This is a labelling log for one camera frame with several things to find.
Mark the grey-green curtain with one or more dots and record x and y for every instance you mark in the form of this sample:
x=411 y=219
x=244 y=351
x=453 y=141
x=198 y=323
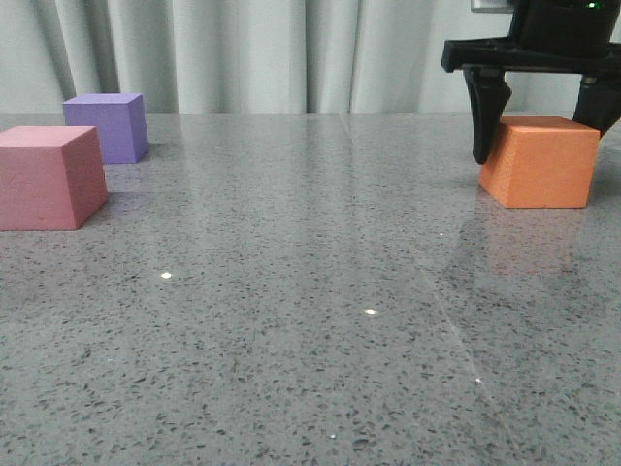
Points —
x=198 y=57

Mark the orange foam cube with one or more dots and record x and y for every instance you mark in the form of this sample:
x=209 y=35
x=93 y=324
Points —
x=541 y=162

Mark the purple foam cube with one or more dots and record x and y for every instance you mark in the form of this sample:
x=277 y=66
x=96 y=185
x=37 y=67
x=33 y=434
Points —
x=120 y=119

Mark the pink foam cube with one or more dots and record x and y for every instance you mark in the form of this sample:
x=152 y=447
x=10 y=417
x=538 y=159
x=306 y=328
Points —
x=52 y=177

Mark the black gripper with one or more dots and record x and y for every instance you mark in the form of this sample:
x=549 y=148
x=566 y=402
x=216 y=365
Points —
x=572 y=37

